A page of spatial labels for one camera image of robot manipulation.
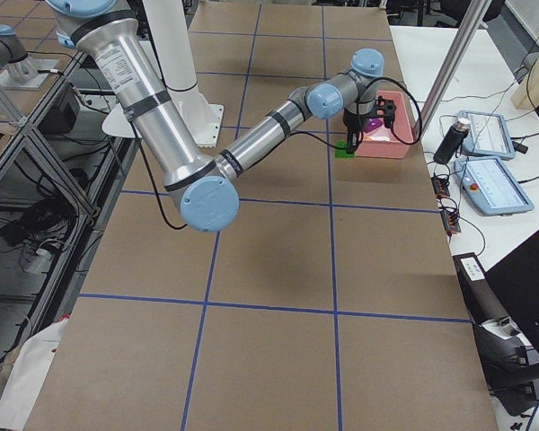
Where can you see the purple toy block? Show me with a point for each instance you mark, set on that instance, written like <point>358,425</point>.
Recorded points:
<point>372,124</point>

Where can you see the black water bottle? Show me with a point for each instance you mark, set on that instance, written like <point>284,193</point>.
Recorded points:
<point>453,138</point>

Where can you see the pink plastic box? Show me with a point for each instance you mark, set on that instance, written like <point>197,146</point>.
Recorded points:
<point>380,142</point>

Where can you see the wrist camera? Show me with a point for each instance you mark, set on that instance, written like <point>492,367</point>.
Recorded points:
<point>384,109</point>

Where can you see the far teach pendant tablet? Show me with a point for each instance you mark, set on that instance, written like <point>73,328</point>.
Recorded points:
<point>488,136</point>

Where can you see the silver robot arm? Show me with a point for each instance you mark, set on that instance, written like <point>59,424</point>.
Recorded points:
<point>166,108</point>

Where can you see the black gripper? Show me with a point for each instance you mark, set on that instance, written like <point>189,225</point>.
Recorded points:
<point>351,123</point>

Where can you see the aluminium frame post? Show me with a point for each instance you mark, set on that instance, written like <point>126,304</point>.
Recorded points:
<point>463,37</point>

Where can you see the teach pendant tablet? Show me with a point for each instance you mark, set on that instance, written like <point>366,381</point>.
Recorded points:
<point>488,136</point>
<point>491,187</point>

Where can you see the green toy block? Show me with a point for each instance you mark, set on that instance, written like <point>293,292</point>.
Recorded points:
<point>344,149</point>

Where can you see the near teach pendant tablet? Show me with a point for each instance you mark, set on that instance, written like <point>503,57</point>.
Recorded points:
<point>491,187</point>

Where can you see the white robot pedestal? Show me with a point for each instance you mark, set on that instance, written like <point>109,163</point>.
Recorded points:
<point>170,55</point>

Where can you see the black laptop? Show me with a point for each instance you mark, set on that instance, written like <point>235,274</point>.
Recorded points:
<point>515,282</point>

